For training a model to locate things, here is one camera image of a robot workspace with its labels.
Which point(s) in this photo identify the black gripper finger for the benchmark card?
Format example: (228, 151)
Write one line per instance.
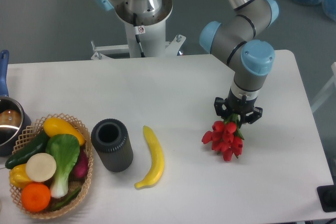
(252, 116)
(222, 107)

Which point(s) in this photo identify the yellow bell pepper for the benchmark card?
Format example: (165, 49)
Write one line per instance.
(18, 176)

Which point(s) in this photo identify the blue handled saucepan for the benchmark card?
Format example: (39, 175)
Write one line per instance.
(13, 117)

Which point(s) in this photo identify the yellow squash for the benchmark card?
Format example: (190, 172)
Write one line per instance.
(56, 126)

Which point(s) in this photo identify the orange fruit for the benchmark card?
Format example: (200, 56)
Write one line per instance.
(35, 197)

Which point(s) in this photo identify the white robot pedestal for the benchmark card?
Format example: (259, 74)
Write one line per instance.
(145, 28)

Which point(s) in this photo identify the white frame at right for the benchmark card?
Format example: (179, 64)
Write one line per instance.
(325, 92)

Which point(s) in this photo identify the purple red onion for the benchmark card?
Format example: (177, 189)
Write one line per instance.
(80, 169)

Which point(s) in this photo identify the green chili pepper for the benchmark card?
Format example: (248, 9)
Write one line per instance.
(71, 196)

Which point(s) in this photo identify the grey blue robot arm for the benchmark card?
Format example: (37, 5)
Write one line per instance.
(234, 44)

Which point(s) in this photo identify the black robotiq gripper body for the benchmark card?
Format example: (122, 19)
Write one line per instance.
(239, 105)

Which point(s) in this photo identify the dark grey ribbed vase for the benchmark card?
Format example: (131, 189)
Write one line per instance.
(111, 141)

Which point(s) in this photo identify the dark green cucumber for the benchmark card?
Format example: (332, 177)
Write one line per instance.
(36, 145)

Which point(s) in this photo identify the black device at edge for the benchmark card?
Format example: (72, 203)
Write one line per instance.
(326, 196)

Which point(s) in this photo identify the yellow plastic banana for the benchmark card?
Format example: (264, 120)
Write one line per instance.
(158, 162)

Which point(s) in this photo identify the red tulip bouquet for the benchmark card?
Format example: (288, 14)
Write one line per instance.
(225, 138)

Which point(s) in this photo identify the green bok choy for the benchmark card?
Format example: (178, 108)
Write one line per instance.
(65, 149)

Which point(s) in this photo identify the woven wicker basket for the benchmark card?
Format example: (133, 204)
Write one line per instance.
(79, 179)

